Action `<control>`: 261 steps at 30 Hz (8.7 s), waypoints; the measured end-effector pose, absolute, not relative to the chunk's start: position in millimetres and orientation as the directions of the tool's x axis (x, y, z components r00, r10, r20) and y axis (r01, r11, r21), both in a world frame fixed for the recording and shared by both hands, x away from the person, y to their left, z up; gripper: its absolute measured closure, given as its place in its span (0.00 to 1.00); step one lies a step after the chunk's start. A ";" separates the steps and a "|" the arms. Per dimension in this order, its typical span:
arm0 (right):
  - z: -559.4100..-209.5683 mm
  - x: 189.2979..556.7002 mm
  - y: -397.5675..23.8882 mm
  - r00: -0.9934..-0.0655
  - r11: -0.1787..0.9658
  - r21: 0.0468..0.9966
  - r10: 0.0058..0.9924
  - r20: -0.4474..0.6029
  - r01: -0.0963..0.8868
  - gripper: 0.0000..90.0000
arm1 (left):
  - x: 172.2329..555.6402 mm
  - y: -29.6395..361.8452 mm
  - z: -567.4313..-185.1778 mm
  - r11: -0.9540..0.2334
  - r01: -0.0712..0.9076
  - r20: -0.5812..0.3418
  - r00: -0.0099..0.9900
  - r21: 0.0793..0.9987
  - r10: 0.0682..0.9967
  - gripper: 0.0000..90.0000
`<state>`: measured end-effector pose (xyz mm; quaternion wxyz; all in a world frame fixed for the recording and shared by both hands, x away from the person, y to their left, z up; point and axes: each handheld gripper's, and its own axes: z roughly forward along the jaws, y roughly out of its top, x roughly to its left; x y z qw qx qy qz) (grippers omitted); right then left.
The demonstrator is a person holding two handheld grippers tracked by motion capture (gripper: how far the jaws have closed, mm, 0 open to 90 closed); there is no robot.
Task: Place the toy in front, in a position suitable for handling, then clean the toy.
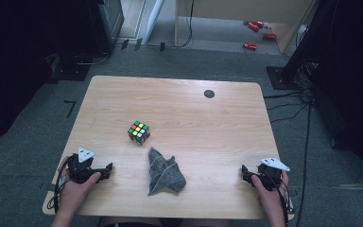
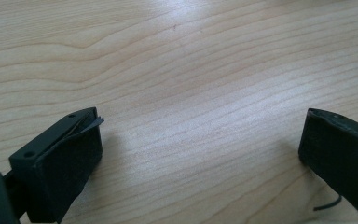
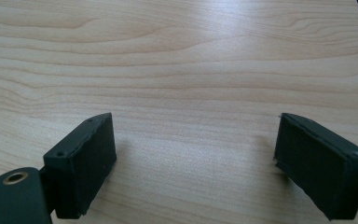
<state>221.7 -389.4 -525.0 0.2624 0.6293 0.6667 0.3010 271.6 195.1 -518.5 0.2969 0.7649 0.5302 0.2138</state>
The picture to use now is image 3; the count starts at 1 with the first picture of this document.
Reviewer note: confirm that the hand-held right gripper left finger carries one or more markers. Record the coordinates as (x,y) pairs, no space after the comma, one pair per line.
(84,168)

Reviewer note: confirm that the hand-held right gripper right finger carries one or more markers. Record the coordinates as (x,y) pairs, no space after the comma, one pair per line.
(320,174)

